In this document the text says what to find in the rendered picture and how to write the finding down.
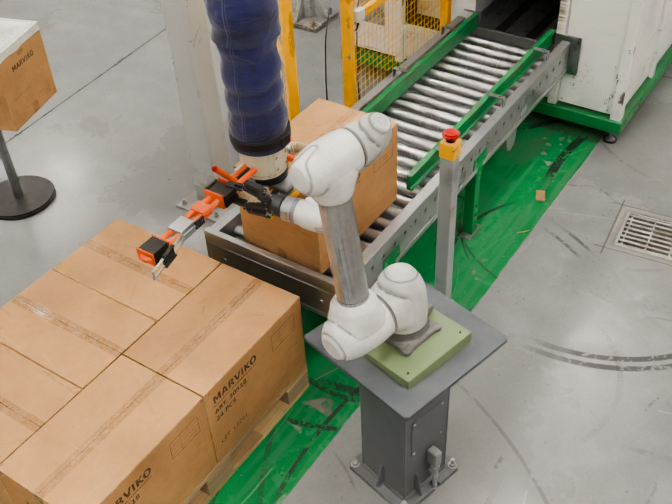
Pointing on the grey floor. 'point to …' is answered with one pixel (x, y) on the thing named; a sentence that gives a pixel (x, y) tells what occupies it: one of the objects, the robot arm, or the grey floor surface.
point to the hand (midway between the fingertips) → (235, 193)
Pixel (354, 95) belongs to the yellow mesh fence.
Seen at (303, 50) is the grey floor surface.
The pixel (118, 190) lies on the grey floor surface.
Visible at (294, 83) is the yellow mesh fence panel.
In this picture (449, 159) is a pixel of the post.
